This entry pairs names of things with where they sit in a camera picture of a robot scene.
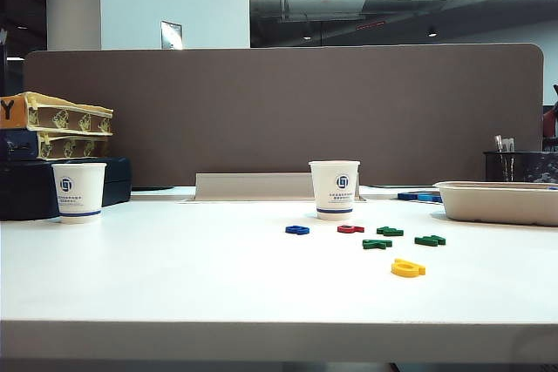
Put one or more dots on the black pen holder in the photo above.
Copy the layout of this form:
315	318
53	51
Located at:
532	167

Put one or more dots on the brown desk partition panel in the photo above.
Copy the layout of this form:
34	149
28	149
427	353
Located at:
283	110

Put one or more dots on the green letter w magnet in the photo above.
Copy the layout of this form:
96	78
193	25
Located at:
389	231
430	241

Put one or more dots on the light blue plastic letter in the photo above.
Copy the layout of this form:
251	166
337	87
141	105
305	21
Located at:
431	198

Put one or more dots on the beige paper pulp tray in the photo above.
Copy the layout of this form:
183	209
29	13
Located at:
492	206

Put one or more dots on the red letter a magnet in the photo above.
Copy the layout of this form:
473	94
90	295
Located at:
355	229

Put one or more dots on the blue letter g magnet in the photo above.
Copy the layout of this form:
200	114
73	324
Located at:
296	231

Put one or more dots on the silver wall sign plate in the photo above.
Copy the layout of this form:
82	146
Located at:
171	35

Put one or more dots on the white paper cup blue logo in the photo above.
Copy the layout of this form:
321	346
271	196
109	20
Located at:
333	198
80	198

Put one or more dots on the dark blue plastic letter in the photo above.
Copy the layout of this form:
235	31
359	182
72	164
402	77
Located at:
407	196

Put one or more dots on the dark red background object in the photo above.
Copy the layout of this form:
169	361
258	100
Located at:
550	119

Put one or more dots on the red LED ceiling sign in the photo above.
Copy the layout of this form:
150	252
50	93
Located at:
371	25

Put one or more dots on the green letter k magnet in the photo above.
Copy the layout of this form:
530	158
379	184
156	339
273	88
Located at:
376	244

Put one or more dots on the white round column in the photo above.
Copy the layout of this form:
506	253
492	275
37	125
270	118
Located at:
72	2

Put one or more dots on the yellow letter magnet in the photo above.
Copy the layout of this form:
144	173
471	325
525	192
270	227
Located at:
403	272

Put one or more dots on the yellow box with blue end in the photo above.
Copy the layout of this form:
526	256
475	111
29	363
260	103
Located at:
70	147

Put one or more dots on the dark navy case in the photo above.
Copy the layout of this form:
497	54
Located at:
26	189

